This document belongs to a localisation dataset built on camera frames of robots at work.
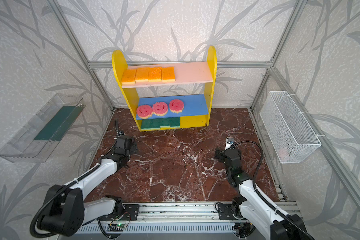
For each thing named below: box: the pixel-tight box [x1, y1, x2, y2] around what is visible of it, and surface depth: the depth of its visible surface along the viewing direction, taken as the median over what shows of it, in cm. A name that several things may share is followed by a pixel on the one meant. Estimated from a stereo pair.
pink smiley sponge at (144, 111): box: [136, 104, 153, 119], surface depth 98 cm
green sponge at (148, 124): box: [141, 118, 156, 130], surface depth 109 cm
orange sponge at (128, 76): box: [121, 69, 137, 84], surface depth 79 cm
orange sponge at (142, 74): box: [135, 67, 149, 82], surface depth 80 cm
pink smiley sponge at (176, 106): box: [169, 99, 184, 114], surface depth 101 cm
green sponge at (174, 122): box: [169, 116, 180, 128], surface depth 110 cm
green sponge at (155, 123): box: [150, 118, 161, 130], surface depth 110 cm
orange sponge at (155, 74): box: [148, 67, 163, 83], surface depth 80 cm
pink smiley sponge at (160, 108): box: [152, 101, 169, 117], surface depth 98 cm
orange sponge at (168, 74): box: [161, 66, 176, 83], surface depth 80 cm
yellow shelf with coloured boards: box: [112, 46, 217, 132], surface depth 93 cm
